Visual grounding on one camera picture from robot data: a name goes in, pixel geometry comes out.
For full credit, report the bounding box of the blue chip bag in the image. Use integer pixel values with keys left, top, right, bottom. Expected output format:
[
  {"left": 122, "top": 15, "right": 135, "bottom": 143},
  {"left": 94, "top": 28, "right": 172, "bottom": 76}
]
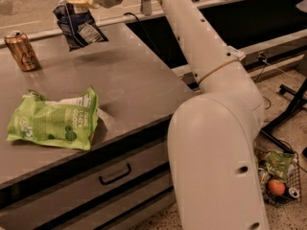
[{"left": 53, "top": 0, "right": 107, "bottom": 51}]

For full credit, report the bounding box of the metal railing post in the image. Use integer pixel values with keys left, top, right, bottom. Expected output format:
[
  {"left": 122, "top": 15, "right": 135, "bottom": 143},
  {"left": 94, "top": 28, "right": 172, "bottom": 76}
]
[{"left": 141, "top": 0, "right": 152, "bottom": 16}]

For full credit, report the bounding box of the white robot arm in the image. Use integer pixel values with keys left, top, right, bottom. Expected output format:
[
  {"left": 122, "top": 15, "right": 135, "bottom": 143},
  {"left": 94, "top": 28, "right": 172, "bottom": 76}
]
[{"left": 68, "top": 0, "right": 269, "bottom": 230}]

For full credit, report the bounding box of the orange soda can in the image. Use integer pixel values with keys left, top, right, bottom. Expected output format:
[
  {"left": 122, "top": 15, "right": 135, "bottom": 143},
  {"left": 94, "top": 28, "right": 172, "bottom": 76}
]
[{"left": 4, "top": 31, "right": 40, "bottom": 72}]

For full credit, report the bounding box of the red apple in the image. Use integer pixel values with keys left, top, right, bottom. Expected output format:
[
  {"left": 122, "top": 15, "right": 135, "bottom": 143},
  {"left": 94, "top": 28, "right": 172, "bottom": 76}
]
[{"left": 268, "top": 179, "right": 286, "bottom": 196}]

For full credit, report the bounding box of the green snack bag in basket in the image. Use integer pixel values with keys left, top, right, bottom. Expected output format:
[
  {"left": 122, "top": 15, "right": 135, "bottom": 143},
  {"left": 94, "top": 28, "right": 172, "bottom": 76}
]
[{"left": 264, "top": 150, "right": 295, "bottom": 182}]

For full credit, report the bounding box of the black cable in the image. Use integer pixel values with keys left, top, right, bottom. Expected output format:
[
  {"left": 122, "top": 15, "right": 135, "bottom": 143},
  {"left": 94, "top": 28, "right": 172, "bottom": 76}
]
[{"left": 123, "top": 11, "right": 167, "bottom": 62}]

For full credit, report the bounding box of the small white box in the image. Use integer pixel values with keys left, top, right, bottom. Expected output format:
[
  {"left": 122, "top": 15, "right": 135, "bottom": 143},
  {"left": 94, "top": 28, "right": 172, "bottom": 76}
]
[{"left": 228, "top": 46, "right": 246, "bottom": 61}]

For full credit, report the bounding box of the grey drawer cabinet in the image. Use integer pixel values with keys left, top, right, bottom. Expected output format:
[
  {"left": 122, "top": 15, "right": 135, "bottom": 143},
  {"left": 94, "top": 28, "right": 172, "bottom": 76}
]
[{"left": 0, "top": 118, "right": 176, "bottom": 230}]

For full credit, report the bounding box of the black stand base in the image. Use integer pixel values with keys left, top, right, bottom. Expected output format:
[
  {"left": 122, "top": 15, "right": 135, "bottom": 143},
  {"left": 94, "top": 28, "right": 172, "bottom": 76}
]
[{"left": 260, "top": 79, "right": 307, "bottom": 154}]

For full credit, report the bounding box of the green chip bag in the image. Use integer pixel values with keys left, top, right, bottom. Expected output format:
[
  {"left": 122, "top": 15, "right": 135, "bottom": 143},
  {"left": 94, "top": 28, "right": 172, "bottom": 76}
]
[{"left": 7, "top": 87, "right": 99, "bottom": 150}]

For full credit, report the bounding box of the blue can in basket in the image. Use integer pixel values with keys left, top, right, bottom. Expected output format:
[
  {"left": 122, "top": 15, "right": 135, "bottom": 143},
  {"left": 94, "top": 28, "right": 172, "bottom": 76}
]
[{"left": 284, "top": 187, "right": 300, "bottom": 199}]

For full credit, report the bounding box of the black drawer handle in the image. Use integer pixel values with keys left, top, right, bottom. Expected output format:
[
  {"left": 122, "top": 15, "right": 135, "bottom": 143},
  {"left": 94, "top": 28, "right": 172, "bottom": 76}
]
[{"left": 98, "top": 163, "right": 132, "bottom": 186}]

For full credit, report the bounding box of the black wire basket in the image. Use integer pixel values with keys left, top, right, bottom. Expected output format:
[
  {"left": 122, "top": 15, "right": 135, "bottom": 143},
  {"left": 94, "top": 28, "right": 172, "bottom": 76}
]
[{"left": 255, "top": 149, "right": 301, "bottom": 207}]

